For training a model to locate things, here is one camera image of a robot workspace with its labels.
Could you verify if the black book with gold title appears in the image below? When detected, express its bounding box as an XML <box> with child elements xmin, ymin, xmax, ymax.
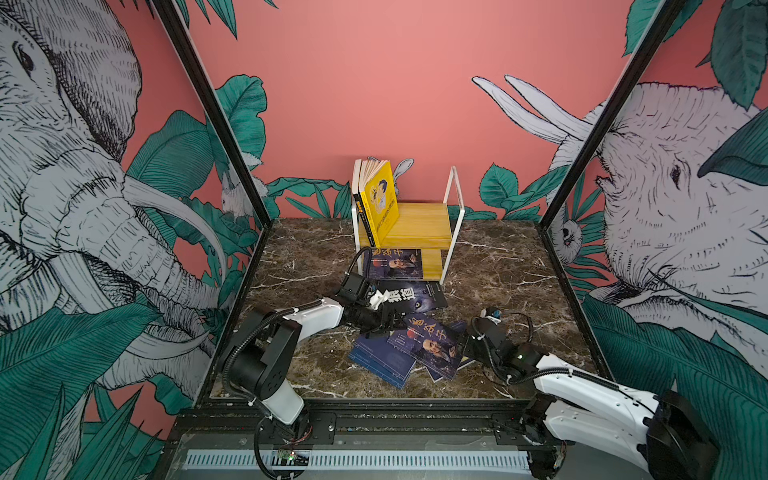
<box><xmin>351</xmin><ymin>159</ymin><xmax>376</xmax><ymax>247</ymax></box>

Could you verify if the black corner frame post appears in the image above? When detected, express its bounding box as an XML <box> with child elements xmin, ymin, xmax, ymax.
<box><xmin>538</xmin><ymin>0</ymin><xmax>688</xmax><ymax>230</ymax></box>
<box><xmin>149</xmin><ymin>0</ymin><xmax>271</xmax><ymax>226</ymax></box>

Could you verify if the yellow cartoon cover book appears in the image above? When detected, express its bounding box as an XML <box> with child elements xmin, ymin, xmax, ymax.
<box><xmin>359</xmin><ymin>159</ymin><xmax>400</xmax><ymax>247</ymax></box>

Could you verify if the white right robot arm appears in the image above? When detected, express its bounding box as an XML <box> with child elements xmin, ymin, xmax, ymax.
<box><xmin>465</xmin><ymin>316</ymin><xmax>720</xmax><ymax>479</ymax></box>

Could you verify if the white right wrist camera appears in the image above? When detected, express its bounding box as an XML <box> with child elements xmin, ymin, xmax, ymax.
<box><xmin>480</xmin><ymin>307</ymin><xmax>502</xmax><ymax>324</ymax></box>

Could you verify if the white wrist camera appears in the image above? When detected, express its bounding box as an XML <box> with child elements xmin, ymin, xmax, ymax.
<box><xmin>334</xmin><ymin>273</ymin><xmax>388</xmax><ymax>310</ymax></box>
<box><xmin>480</xmin><ymin>307</ymin><xmax>502</xmax><ymax>324</ymax></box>

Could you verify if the white slotted cable duct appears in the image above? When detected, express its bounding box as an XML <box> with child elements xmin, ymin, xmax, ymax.
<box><xmin>181</xmin><ymin>449</ymin><xmax>530</xmax><ymax>474</ymax></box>

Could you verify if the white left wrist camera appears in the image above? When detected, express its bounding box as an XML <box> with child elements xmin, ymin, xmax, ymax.
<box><xmin>334</xmin><ymin>273</ymin><xmax>388</xmax><ymax>310</ymax></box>

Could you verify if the dark wolf eye book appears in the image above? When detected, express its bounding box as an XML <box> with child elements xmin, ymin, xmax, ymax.
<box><xmin>378</xmin><ymin>280</ymin><xmax>447</xmax><ymax>314</ymax></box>

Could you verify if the purple portrait cover book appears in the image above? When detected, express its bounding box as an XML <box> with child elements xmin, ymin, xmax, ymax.
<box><xmin>389</xmin><ymin>313</ymin><xmax>466</xmax><ymax>379</ymax></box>

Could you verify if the blue book yellow label left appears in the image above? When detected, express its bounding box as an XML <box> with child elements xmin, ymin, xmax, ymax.
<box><xmin>348</xmin><ymin>331</ymin><xmax>416</xmax><ymax>389</ymax></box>

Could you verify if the purple book on lower shelf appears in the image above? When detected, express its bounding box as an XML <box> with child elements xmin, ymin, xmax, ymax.
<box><xmin>368</xmin><ymin>248</ymin><xmax>424</xmax><ymax>280</ymax></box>

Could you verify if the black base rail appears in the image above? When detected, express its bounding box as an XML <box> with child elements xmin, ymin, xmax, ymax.
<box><xmin>170</xmin><ymin>399</ymin><xmax>532</xmax><ymax>445</ymax></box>

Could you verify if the black corner frame post left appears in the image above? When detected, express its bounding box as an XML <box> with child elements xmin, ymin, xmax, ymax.
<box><xmin>149</xmin><ymin>0</ymin><xmax>271</xmax><ymax>226</ymax></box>

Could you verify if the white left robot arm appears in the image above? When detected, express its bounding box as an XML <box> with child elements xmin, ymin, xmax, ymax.
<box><xmin>217</xmin><ymin>297</ymin><xmax>404</xmax><ymax>435</ymax></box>

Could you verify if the white wooden book rack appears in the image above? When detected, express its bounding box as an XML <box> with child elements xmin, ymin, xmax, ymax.
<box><xmin>351</xmin><ymin>167</ymin><xmax>466</xmax><ymax>284</ymax></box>

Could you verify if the black corner frame post right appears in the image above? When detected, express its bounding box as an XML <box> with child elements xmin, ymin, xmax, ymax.
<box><xmin>538</xmin><ymin>0</ymin><xmax>688</xmax><ymax>230</ymax></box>

